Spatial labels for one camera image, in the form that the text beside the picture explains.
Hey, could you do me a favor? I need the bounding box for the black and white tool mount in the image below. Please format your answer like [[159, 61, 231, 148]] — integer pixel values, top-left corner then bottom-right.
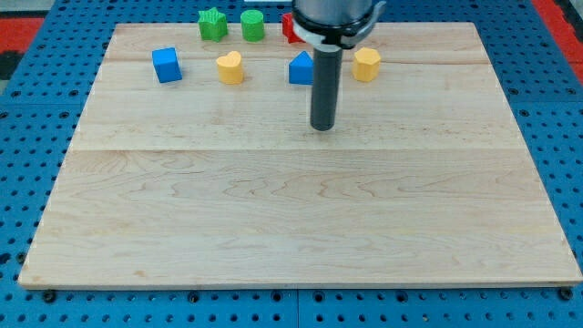
[[291, 0, 386, 51]]

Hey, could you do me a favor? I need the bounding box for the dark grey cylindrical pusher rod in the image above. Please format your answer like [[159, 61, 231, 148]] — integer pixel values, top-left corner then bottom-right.
[[310, 49, 343, 131]]

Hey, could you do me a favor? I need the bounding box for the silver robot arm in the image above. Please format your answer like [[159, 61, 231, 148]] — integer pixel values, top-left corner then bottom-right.
[[291, 0, 386, 131]]

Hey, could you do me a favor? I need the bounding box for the blue triangle block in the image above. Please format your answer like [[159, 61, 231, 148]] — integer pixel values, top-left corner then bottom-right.
[[288, 51, 313, 85]]

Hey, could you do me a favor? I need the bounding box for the red block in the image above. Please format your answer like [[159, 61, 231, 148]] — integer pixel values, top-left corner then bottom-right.
[[281, 13, 303, 44]]

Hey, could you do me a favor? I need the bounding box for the yellow hexagon block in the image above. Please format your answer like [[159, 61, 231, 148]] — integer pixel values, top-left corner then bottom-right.
[[352, 47, 382, 82]]

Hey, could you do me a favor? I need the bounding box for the green cylinder block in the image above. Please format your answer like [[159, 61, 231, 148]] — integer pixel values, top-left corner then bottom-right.
[[240, 9, 265, 42]]

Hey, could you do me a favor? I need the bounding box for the yellow heart block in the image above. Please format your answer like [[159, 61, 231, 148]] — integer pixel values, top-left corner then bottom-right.
[[216, 51, 244, 85]]

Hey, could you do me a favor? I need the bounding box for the green star block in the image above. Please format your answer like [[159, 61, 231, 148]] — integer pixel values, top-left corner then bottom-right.
[[198, 7, 228, 42]]

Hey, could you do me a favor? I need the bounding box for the blue cube block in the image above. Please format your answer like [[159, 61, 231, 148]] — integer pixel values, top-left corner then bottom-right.
[[151, 47, 182, 83]]

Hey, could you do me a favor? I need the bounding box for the wooden board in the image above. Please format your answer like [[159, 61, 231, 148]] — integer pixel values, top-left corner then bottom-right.
[[18, 23, 582, 291]]

